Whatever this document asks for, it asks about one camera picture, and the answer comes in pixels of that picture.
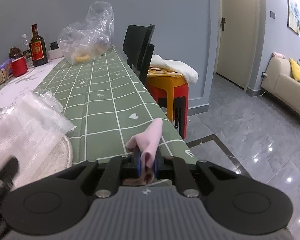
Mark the clear plastic bag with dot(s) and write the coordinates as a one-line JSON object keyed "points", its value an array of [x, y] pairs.
{"points": [[82, 41]]}

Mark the beige door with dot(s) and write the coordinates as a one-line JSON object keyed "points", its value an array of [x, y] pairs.
{"points": [[237, 40]]}

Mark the cream drawstring fabric bag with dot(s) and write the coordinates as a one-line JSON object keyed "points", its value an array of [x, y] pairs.
{"points": [[58, 159]]}

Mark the pink pillow on sofa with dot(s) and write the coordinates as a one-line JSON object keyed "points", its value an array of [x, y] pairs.
{"points": [[278, 55]]}

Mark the brown pinecone ornament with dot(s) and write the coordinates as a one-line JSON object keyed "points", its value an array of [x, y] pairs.
{"points": [[15, 53]]}

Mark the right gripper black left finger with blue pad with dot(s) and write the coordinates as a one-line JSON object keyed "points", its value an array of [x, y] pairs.
{"points": [[112, 174]]}

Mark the pink cloth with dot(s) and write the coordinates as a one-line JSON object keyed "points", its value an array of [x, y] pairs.
{"points": [[147, 142]]}

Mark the clear plastic water bottle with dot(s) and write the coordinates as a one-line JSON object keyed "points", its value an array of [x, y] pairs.
{"points": [[26, 51]]}

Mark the green grid tablecloth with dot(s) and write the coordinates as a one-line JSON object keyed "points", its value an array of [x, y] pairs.
{"points": [[108, 104]]}

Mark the red cup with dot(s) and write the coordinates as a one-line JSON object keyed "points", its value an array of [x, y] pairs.
{"points": [[18, 67]]}

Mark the yellow cushion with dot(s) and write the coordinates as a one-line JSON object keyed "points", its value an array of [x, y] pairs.
{"points": [[295, 69]]}

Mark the red orange stacked stools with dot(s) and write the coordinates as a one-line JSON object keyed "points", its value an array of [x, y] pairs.
{"points": [[172, 93]]}

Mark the beige sofa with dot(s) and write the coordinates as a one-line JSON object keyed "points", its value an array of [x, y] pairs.
{"points": [[279, 82]]}

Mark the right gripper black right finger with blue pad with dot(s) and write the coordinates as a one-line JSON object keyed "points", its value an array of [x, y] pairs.
{"points": [[178, 172]]}

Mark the white towel on stool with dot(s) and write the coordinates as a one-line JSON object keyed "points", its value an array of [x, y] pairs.
{"points": [[190, 75]]}

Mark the dark liquor bottle red label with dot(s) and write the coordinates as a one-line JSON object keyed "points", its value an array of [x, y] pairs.
{"points": [[37, 48]]}

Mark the black chair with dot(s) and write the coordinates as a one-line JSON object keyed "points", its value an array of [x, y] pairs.
{"points": [[138, 49]]}

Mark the clear packaged white item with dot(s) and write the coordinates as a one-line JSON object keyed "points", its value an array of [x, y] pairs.
{"points": [[31, 128]]}

